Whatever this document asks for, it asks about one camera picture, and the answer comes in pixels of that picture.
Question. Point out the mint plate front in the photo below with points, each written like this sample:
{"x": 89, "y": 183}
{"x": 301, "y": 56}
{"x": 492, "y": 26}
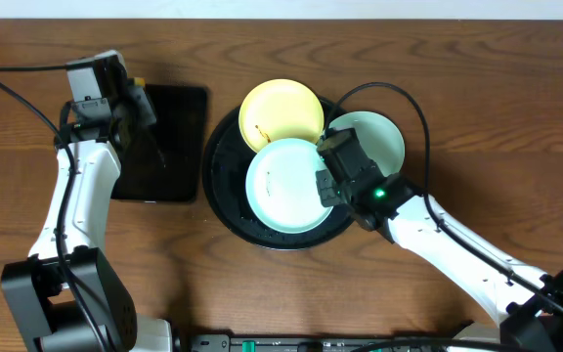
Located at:
{"x": 281, "y": 186}

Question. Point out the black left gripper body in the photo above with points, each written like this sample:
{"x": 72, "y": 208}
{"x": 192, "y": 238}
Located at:
{"x": 128, "y": 109}

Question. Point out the mint plate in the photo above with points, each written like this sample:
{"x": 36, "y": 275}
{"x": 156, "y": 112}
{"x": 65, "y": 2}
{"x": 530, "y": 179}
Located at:
{"x": 379, "y": 137}
{"x": 281, "y": 186}

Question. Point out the black rectangular tray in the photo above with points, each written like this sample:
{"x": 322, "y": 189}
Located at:
{"x": 162, "y": 163}

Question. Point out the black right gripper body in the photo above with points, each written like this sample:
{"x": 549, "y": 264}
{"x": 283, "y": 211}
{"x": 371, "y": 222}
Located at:
{"x": 330, "y": 194}

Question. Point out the yellow plate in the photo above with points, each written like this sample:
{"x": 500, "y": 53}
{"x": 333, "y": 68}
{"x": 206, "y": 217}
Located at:
{"x": 279, "y": 109}

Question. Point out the green and yellow sponge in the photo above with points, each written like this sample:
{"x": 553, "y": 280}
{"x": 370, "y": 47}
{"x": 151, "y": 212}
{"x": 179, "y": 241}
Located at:
{"x": 139, "y": 82}

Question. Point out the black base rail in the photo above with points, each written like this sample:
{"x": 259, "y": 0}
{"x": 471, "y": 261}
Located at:
{"x": 218, "y": 342}

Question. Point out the black round tray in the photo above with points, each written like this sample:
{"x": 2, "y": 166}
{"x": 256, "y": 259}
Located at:
{"x": 225, "y": 162}

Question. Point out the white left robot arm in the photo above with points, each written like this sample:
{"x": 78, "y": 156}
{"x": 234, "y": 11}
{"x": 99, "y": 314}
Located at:
{"x": 65, "y": 296}

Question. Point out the mint plate right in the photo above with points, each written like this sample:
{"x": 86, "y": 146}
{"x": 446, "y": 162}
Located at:
{"x": 379, "y": 137}

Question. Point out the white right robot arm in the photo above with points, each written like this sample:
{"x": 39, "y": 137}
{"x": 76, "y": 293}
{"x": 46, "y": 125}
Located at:
{"x": 525, "y": 302}

